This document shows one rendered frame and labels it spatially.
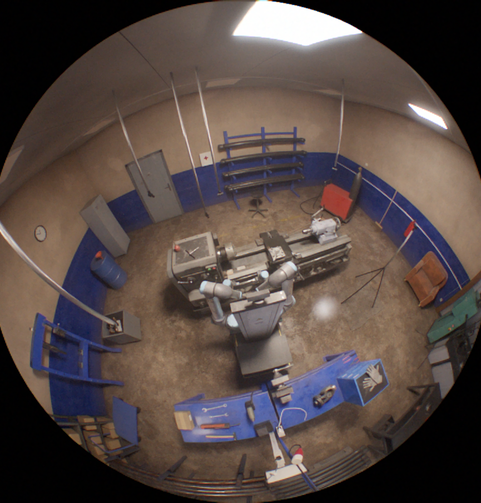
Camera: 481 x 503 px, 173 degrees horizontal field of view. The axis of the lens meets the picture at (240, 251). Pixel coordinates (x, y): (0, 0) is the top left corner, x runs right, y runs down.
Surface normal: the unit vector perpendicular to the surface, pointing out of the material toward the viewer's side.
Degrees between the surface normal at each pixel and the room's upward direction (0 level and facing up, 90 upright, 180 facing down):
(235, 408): 0
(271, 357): 0
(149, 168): 90
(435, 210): 90
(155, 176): 90
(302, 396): 0
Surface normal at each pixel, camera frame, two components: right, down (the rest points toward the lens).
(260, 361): -0.11, -0.64
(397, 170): -0.96, 0.26
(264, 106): 0.25, 0.73
